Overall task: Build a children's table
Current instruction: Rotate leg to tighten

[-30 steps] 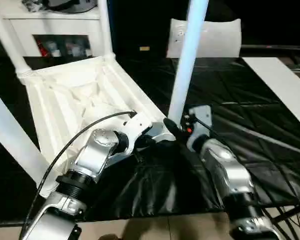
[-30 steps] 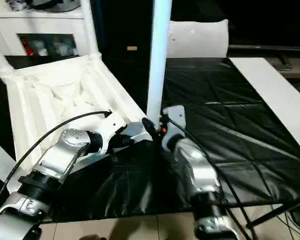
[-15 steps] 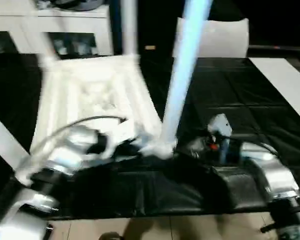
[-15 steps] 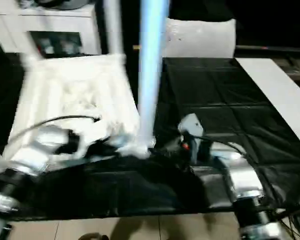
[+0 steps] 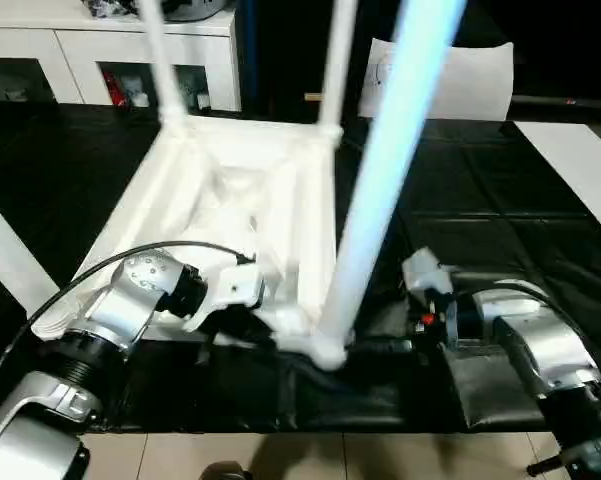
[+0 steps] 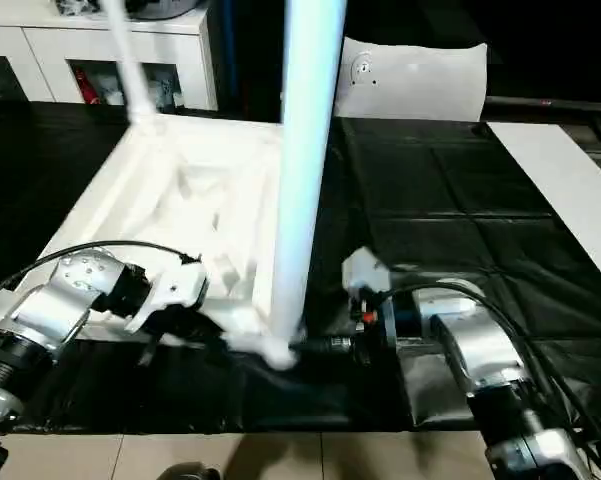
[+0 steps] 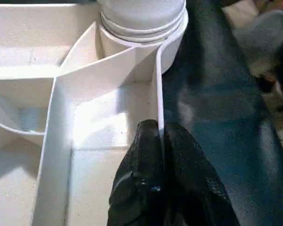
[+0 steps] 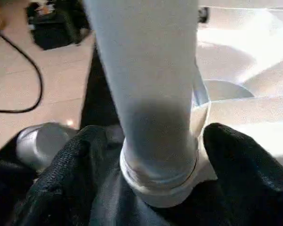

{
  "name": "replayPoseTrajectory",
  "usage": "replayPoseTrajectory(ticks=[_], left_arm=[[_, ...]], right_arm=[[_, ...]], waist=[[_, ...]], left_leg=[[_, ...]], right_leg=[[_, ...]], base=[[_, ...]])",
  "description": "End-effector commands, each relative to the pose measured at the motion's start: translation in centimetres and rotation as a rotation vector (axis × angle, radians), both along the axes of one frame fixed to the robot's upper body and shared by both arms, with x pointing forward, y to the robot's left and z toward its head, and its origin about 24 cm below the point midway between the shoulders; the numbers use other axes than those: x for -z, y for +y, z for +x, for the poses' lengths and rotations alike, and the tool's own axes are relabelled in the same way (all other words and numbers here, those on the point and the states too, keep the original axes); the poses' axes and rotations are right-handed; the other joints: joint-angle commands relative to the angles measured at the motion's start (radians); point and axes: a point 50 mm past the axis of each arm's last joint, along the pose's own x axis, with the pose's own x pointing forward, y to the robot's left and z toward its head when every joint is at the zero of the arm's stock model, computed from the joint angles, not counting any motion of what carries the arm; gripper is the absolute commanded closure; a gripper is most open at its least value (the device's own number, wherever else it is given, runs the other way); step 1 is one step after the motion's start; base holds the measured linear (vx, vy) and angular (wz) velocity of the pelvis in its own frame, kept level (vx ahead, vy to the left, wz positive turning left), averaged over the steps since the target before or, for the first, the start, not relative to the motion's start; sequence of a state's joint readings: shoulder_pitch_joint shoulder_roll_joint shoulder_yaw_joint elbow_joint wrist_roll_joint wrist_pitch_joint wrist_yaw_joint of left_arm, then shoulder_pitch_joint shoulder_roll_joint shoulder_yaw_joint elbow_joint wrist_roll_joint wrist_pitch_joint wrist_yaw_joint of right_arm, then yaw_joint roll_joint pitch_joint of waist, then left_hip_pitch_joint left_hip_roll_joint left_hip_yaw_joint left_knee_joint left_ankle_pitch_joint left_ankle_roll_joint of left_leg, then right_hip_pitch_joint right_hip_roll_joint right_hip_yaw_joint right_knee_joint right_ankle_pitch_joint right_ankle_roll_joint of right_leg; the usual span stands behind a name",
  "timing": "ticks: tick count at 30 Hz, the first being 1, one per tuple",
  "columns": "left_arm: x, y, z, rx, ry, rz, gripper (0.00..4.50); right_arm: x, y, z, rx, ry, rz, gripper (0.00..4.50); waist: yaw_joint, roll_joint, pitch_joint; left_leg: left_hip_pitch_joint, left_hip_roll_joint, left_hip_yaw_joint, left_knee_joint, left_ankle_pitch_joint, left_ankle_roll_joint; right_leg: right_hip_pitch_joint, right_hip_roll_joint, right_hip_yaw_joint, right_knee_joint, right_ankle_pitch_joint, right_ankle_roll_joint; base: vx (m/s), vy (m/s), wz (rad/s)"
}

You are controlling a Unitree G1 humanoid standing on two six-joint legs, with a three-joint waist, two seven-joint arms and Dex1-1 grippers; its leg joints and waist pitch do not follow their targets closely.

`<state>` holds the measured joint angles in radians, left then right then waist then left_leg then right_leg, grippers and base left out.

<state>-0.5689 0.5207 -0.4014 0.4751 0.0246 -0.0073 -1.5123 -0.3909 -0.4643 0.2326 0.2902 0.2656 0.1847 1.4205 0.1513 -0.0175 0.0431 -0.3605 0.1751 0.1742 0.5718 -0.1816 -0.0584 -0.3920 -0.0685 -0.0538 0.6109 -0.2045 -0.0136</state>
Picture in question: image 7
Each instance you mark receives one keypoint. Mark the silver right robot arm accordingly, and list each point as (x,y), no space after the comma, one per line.
(263,37)

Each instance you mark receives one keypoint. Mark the white plastic table leg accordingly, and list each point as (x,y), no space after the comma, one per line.
(143,16)

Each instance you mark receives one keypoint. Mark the black work mat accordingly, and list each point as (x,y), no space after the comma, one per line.
(214,106)

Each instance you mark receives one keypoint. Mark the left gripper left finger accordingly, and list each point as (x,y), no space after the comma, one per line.
(141,176)

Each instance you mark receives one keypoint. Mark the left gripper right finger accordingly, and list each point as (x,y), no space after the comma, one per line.
(190,188)

